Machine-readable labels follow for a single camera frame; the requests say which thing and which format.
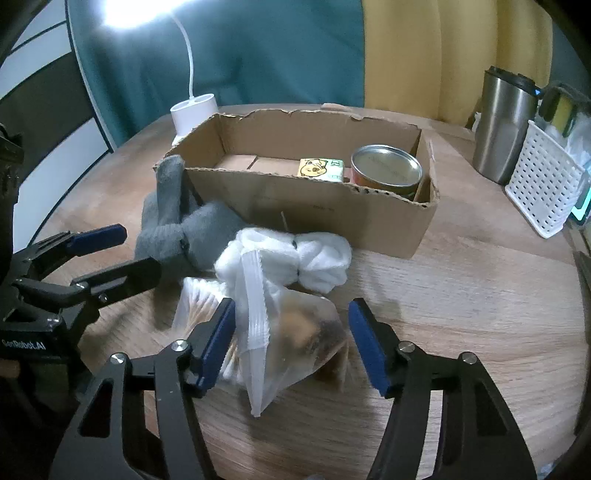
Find white desk lamp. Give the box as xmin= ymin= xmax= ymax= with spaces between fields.
xmin=99 ymin=0 xmax=219 ymax=139

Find steel travel tumbler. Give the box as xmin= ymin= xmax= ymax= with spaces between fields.
xmin=472 ymin=66 xmax=541 ymax=185

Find smartphone with lit screen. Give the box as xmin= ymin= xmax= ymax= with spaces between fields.
xmin=570 ymin=180 xmax=591 ymax=223

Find small yellow green carton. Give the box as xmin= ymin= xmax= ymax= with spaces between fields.
xmin=295 ymin=158 xmax=346 ymax=182

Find teal curtain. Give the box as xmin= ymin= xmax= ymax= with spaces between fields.
xmin=65 ymin=0 xmax=370 ymax=148

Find brown cardboard box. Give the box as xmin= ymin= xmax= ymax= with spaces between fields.
xmin=154 ymin=105 xmax=440 ymax=260

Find yellow sponge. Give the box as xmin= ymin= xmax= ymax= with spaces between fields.
xmin=540 ymin=85 xmax=583 ymax=134

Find white sock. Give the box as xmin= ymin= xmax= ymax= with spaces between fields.
xmin=215 ymin=227 xmax=354 ymax=296

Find yellow curtain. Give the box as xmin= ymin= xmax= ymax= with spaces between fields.
xmin=362 ymin=0 xmax=555 ymax=127

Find round tin can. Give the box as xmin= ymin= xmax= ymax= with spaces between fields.
xmin=350 ymin=145 xmax=424 ymax=200

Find cotton swab packet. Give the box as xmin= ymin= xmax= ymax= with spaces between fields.
xmin=173 ymin=277 xmax=245 ymax=384

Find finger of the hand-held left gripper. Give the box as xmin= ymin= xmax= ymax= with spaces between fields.
xmin=14 ymin=224 xmax=127 ymax=278
xmin=11 ymin=257 xmax=162 ymax=319

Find clear zip bag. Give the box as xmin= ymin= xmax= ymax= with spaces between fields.
xmin=231 ymin=249 xmax=348 ymax=418

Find grey sock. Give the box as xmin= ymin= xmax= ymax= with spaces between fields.
xmin=135 ymin=155 xmax=241 ymax=273

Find white perforated plastic basket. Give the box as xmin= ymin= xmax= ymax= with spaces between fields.
xmin=504 ymin=120 xmax=589 ymax=239

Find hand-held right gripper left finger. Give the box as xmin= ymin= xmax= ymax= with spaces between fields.
xmin=48 ymin=296 xmax=237 ymax=480

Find crumpled clear plastic bag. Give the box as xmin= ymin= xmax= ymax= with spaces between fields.
xmin=545 ymin=111 xmax=591 ymax=172

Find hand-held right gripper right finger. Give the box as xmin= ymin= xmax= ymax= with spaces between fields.
xmin=348 ymin=298 xmax=539 ymax=480

